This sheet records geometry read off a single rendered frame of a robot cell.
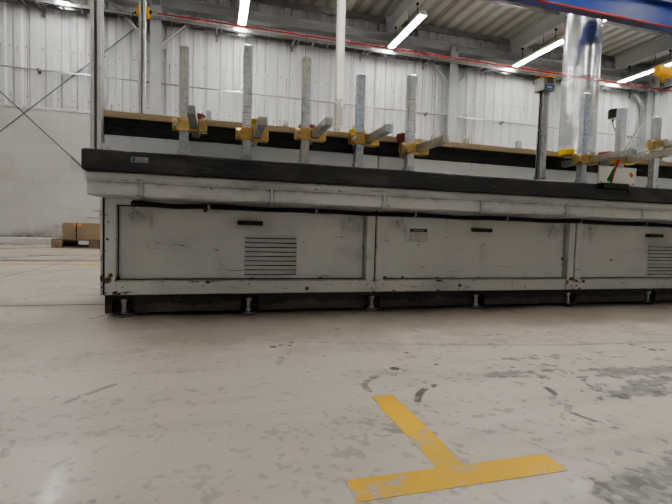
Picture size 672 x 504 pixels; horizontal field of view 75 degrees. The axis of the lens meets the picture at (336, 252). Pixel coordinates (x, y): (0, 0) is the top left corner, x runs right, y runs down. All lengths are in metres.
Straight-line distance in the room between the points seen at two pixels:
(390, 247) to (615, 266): 1.52
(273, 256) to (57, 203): 7.56
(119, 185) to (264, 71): 7.85
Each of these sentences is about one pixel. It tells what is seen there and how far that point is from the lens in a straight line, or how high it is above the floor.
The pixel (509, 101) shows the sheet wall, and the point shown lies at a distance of 11.75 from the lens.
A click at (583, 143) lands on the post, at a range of 2.69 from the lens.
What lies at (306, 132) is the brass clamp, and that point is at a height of 0.83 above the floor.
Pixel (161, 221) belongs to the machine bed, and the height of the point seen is 0.43.
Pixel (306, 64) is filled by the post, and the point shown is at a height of 1.12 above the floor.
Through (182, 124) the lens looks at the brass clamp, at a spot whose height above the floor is 0.82.
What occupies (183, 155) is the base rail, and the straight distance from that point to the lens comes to 1.88.
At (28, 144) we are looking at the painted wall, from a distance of 9.68.
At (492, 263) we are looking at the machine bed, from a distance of 2.62.
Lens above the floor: 0.42
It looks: 3 degrees down
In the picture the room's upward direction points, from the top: 2 degrees clockwise
